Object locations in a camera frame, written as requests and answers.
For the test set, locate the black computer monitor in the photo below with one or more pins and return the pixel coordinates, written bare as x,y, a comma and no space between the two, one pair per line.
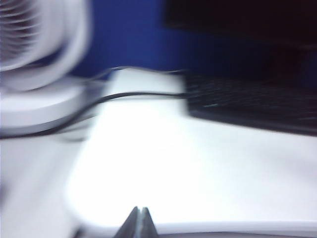
235,17

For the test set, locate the blue cubicle partition, grey frame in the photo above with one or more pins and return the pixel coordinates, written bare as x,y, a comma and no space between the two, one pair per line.
128,37

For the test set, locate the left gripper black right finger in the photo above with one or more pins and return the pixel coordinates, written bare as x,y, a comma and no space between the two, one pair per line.
148,225

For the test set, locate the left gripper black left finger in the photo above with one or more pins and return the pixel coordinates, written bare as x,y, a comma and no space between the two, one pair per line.
130,225

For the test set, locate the black computer keyboard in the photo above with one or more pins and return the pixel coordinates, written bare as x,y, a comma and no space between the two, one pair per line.
247,104

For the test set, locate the white desk fan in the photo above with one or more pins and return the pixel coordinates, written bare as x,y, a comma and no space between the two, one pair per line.
37,106

